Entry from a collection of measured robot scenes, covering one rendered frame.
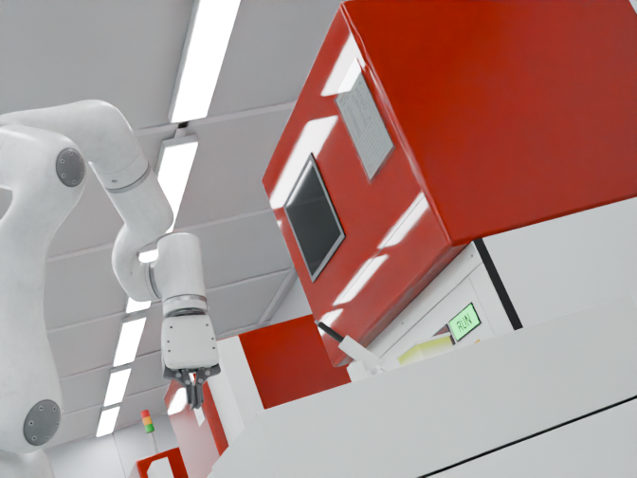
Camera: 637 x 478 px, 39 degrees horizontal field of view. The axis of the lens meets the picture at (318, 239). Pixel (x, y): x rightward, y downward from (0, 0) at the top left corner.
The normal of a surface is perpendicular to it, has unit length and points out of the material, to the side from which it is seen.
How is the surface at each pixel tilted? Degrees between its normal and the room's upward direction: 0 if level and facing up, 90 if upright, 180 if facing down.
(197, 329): 92
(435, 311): 90
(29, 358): 103
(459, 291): 90
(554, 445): 90
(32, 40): 180
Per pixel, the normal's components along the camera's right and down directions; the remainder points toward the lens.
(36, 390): 0.75, -0.28
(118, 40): 0.35, 0.88
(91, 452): 0.26, -0.42
